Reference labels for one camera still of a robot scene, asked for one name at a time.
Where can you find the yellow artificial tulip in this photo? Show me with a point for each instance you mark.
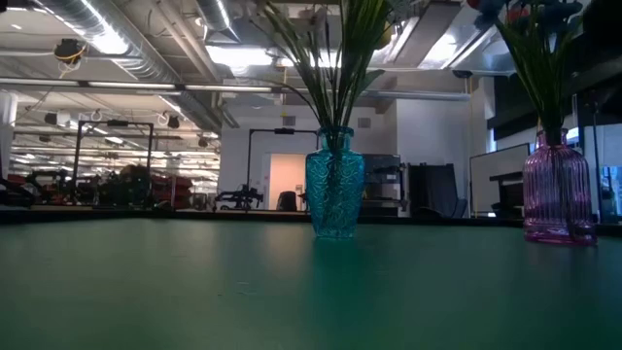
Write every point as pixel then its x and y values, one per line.
pixel 384 36

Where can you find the blue artificial flower bunch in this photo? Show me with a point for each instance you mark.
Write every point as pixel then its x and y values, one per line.
pixel 559 10
pixel 488 10

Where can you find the teal embossed glass vase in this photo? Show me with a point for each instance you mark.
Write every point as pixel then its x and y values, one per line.
pixel 335 189

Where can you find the purple ribbed glass vase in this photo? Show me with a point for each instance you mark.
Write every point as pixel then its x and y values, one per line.
pixel 559 194

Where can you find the black equipment cabinet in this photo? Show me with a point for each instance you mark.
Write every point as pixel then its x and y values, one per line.
pixel 384 185

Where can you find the green table mat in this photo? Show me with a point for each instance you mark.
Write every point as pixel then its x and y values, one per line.
pixel 291 291

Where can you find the black panel chair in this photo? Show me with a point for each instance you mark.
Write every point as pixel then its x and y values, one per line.
pixel 435 189

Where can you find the red storage bins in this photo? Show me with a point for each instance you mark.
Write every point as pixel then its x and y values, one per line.
pixel 170 189

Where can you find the white whiteboard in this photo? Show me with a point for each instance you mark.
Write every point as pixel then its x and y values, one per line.
pixel 495 170

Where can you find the long ceiling light strip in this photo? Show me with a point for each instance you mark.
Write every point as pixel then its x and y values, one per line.
pixel 131 85

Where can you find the black overhead beam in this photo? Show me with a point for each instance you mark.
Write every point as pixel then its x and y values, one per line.
pixel 510 107

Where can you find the white pillar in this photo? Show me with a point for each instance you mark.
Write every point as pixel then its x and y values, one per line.
pixel 7 131

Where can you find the black metal rig frame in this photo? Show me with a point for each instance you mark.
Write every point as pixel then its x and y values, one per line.
pixel 250 160
pixel 78 160

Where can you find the black dome ceiling camera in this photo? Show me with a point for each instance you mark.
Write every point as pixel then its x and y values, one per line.
pixel 461 74

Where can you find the silver ribbed air duct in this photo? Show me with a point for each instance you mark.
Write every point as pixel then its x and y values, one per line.
pixel 121 44

